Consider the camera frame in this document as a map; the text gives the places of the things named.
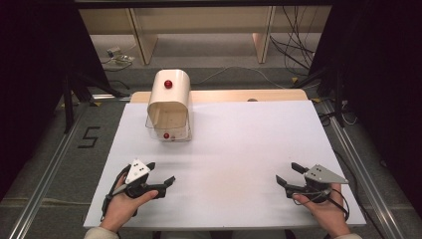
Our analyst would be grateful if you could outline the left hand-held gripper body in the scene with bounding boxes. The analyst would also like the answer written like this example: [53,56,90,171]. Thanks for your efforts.
[112,158,168,200]

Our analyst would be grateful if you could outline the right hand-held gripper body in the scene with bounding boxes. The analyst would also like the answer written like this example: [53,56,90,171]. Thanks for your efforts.
[285,163,350,204]

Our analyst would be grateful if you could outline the person's left hand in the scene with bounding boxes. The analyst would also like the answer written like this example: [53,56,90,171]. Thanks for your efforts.
[100,173,160,233]

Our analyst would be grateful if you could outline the person's right hand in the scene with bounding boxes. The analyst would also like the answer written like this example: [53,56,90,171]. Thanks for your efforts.
[292,182,352,239]

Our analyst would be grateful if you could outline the white table cover sheet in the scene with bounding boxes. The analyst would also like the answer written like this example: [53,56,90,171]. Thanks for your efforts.
[83,100,367,231]

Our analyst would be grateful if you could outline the cream bread box, red knobs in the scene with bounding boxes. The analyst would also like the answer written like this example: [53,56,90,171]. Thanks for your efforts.
[144,68,193,143]

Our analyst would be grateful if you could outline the black tripod stand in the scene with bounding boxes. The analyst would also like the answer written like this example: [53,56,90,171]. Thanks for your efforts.
[60,70,131,134]
[293,65,348,129]

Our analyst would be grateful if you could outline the black curtain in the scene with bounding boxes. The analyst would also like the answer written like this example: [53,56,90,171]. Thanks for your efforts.
[308,0,422,211]
[0,0,111,202]

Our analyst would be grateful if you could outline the white power adapter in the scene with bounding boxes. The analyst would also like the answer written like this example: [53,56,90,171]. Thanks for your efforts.
[105,46,136,65]

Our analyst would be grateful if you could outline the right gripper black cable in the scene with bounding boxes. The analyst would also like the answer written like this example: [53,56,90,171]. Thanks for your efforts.
[292,186,351,222]

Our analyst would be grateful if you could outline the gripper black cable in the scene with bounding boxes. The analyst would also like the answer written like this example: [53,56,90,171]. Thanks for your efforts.
[292,186,351,222]
[101,163,132,222]

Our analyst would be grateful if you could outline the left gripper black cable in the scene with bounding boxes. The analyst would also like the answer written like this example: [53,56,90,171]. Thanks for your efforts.
[101,163,132,222]

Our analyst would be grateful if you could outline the aluminium floor rail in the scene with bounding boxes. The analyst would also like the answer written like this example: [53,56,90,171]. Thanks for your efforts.
[318,99,406,239]
[7,99,92,239]

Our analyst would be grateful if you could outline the short aluminium rail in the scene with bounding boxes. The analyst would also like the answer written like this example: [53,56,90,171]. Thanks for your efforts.
[91,93,132,102]

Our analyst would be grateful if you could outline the white floor cable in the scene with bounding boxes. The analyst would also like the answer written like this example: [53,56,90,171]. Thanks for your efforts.
[194,65,291,90]

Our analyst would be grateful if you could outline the bundle of black cables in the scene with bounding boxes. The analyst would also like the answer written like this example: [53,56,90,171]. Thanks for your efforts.
[268,5,317,72]

